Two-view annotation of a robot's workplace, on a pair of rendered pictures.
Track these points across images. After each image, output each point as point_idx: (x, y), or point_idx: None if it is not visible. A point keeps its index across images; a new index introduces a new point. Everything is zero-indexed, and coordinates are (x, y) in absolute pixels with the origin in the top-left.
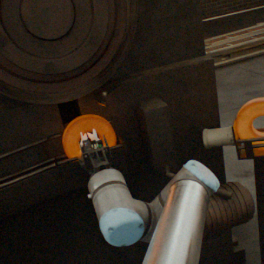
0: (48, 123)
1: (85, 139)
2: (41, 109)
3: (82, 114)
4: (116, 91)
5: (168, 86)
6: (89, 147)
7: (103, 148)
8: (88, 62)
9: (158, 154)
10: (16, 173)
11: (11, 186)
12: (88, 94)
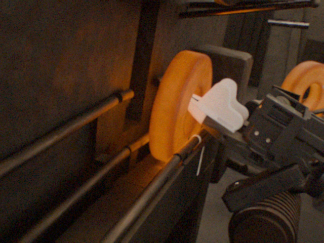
0: (119, 59)
1: (196, 102)
2: (122, 17)
3: (153, 50)
4: (185, 19)
5: (208, 31)
6: (291, 109)
7: (308, 110)
8: None
9: None
10: (72, 200)
11: (134, 235)
12: (168, 10)
